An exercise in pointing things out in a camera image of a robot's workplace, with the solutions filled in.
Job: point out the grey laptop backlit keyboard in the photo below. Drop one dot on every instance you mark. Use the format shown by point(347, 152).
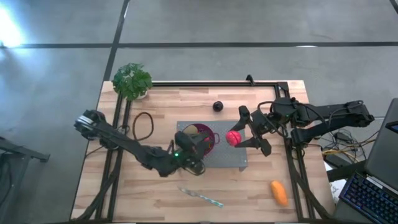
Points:
point(384, 149)

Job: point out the green potted plant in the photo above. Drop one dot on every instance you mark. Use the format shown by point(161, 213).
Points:
point(132, 81)

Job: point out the orange mango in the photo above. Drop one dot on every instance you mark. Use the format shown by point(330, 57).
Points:
point(279, 193)

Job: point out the red-purple metal colander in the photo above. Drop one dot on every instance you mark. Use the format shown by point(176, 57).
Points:
point(209, 132)

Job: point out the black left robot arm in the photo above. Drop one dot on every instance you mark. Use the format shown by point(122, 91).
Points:
point(140, 152)

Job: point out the black clamp bracket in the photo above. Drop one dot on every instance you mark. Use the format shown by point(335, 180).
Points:
point(249, 79)

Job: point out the grey perforated metal shelf riser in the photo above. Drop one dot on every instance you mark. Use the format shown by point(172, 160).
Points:
point(230, 158)

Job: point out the black power brick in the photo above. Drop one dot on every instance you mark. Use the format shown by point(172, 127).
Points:
point(334, 160)

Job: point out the brown-green kiwi fruit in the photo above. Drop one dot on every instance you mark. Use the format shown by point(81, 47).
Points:
point(190, 129)

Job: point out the black aluminium rig frame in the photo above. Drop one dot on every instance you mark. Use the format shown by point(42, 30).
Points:
point(199, 84)

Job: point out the black round plum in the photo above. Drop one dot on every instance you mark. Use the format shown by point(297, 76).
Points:
point(218, 106)

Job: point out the grey metal stand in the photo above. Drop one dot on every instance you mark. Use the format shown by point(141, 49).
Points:
point(21, 152)

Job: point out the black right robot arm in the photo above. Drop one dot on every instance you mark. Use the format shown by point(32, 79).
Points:
point(335, 113)

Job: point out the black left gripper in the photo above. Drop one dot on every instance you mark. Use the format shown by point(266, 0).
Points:
point(186, 142)

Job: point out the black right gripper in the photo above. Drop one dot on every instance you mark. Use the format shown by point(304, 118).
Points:
point(261, 124)

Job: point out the white printed paper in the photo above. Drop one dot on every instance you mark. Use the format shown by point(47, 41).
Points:
point(337, 189)

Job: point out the round red apple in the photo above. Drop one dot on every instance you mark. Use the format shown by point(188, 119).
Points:
point(233, 138)

